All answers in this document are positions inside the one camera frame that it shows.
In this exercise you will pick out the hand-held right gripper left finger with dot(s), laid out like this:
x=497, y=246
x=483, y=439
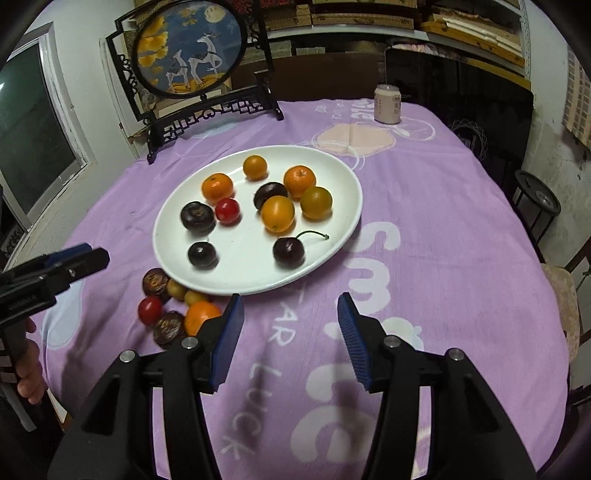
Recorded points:
x=226, y=346

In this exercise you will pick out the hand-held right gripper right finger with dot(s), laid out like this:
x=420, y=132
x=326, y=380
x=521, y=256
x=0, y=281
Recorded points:
x=355, y=346

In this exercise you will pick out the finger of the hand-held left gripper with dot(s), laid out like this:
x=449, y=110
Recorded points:
x=69, y=253
x=87, y=263

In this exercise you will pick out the orange tangerine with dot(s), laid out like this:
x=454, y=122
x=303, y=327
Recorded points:
x=217, y=188
x=299, y=181
x=198, y=318

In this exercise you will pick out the small yellow green fruit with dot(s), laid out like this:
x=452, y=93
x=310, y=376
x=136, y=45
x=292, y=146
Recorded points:
x=176, y=289
x=194, y=297

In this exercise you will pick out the dark wrinkled passion fruit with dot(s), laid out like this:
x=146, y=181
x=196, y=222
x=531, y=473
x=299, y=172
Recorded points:
x=268, y=193
x=197, y=216
x=168, y=329
x=153, y=282

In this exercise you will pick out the red cherry tomato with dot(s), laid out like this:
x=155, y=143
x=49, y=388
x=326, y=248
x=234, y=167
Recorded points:
x=227, y=211
x=150, y=310

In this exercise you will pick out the white oval plate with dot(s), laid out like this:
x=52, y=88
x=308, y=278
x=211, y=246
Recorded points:
x=240, y=242

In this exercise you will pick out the dark cherry with stem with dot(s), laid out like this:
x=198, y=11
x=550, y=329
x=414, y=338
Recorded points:
x=288, y=252

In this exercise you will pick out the smooth orange round fruit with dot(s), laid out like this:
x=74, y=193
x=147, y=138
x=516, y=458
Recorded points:
x=255, y=167
x=277, y=213

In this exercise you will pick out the brownish orange round fruit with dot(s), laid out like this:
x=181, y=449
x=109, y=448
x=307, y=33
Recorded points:
x=316, y=202

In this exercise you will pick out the person's left hand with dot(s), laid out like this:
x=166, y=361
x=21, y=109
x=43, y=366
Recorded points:
x=30, y=378

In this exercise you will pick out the white framed window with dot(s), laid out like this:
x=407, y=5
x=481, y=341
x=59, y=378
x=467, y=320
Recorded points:
x=32, y=124

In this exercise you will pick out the purple printed tablecloth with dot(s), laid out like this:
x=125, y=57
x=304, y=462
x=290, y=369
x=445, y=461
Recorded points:
x=461, y=207

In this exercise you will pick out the round embroidered screen black stand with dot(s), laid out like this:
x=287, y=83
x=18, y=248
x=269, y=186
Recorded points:
x=189, y=46

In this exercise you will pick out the black round metal stool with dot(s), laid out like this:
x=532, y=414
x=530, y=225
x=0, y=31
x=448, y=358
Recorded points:
x=531, y=182

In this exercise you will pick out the beige drink can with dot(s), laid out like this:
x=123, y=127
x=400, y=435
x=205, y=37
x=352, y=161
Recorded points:
x=387, y=106

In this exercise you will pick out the pink cloth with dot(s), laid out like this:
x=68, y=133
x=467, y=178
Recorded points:
x=411, y=46

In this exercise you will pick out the white metal shelf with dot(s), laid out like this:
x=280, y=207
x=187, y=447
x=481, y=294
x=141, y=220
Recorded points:
x=346, y=31

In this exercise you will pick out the checkered beige curtain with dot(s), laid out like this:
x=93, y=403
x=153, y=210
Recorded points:
x=579, y=101

